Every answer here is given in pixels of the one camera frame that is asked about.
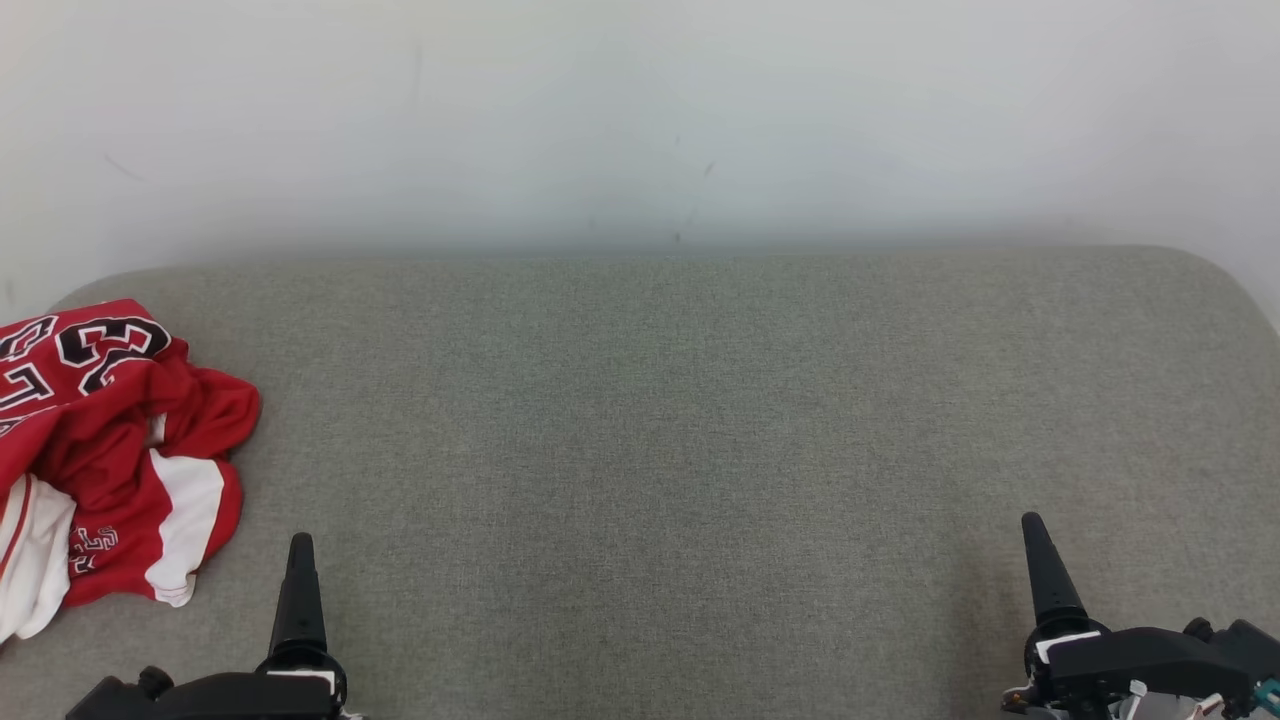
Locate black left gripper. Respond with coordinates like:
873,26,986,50
170,532,361,720

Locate red white-striped basketball shorts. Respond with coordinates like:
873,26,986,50
0,445,246,643

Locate red number 23 basketball jersey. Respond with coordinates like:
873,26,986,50
0,298,263,501

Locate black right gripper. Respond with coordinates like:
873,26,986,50
1003,512,1256,717

